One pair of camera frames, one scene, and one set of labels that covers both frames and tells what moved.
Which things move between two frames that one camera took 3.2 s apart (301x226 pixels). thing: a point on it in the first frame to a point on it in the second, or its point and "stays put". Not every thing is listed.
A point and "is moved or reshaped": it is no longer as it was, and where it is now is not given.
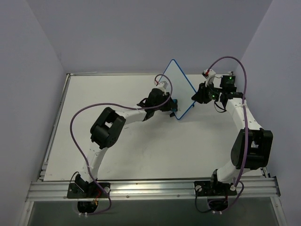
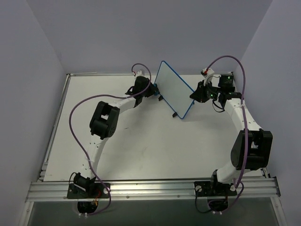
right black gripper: x=200 y=94 stays put
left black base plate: x=74 y=192 stays put
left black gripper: x=168 y=103 to x=152 y=89
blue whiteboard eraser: x=175 y=105 is moved or reshaped
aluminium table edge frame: x=42 y=174 stays put
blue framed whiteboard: x=179 y=88 is moved or reshaped
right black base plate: x=209 y=188 stays put
